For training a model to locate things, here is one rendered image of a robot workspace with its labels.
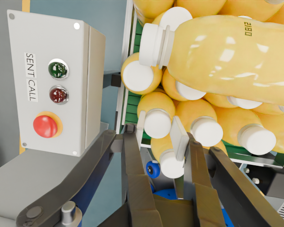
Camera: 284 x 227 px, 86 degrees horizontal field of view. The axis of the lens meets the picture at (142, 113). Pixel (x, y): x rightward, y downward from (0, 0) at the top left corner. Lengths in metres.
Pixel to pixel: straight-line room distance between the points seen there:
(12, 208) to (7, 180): 0.15
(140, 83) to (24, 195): 0.71
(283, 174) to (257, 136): 0.24
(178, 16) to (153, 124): 0.13
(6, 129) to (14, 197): 1.28
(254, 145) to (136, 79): 0.19
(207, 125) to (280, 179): 0.30
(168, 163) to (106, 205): 1.84
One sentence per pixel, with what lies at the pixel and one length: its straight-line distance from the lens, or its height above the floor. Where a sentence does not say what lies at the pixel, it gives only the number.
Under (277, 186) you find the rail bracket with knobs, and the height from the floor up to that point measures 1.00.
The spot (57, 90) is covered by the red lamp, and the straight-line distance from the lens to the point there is 0.24.
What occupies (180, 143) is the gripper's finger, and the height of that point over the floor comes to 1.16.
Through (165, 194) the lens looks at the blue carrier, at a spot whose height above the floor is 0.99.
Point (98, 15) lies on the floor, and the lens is 1.42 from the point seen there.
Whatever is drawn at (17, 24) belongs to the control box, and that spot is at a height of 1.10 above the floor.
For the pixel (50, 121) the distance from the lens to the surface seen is 0.26.
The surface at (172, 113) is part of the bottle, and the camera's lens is 0.25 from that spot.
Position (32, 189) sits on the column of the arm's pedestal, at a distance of 0.84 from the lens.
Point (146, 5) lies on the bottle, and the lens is 0.27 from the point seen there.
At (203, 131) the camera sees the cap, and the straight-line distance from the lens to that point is 0.23.
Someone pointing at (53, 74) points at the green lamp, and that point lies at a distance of 0.24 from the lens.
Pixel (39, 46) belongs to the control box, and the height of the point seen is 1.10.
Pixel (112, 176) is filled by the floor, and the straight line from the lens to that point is 1.76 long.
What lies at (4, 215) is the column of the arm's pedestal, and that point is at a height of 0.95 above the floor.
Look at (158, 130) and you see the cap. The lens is 0.22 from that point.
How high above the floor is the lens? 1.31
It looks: 72 degrees down
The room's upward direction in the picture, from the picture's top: 168 degrees counter-clockwise
